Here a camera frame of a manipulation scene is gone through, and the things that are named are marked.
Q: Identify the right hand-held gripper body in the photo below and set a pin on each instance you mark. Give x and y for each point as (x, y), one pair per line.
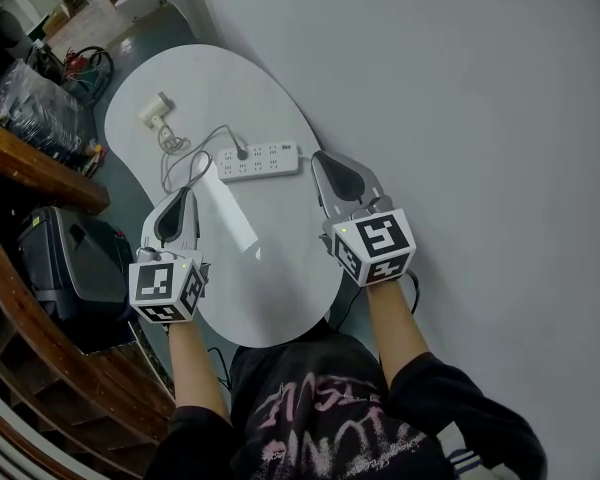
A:
(380, 248)

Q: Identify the person's right forearm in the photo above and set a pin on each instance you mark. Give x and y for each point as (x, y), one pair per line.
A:
(395, 328)

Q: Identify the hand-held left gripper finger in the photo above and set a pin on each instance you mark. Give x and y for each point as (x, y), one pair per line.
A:
(149, 225)
(191, 223)

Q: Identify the small cardboard box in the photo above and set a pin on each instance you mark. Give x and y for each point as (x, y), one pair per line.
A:
(55, 23)

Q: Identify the white power strip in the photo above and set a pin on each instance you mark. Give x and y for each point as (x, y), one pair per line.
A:
(270, 165)

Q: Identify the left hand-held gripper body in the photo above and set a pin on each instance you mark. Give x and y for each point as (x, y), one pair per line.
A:
(155, 285)

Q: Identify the beige hair dryer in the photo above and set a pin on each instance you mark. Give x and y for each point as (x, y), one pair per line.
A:
(152, 110)

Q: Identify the black round-door machine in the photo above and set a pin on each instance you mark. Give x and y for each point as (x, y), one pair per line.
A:
(5, 33)

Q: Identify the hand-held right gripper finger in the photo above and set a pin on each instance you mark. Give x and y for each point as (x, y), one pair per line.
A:
(325, 193)
(371, 185)

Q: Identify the black printer with grey lid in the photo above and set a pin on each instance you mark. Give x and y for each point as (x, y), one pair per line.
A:
(80, 268)

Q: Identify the small red yellow object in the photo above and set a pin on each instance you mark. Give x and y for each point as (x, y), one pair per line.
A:
(95, 157)

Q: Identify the person's black printed shirt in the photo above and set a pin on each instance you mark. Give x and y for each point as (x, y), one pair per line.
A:
(330, 443)

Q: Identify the plastic-wrapped dark stack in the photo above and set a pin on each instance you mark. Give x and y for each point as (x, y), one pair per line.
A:
(30, 113)

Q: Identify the person's left forearm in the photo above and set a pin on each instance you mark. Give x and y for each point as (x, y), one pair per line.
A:
(195, 368)

